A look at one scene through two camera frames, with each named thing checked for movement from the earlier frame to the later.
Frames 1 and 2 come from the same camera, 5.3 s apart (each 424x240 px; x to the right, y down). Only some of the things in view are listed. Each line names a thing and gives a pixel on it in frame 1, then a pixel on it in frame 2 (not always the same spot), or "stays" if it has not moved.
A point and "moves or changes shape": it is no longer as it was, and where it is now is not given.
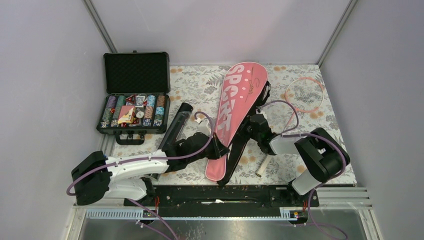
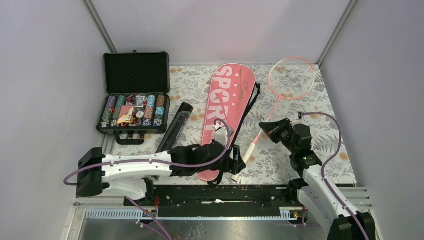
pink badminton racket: x=263 y=165 -> x=235 y=177
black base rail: x=221 y=200 stays
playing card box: x=126 y=114 stays
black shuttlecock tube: x=176 y=125 stays
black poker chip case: x=140 y=79 stays
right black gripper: x=248 y=120 -> x=272 y=129
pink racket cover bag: x=243 y=88 moves or changes shape
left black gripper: x=219 y=149 -> x=236 y=164
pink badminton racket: x=297 y=111 -> x=289 y=77
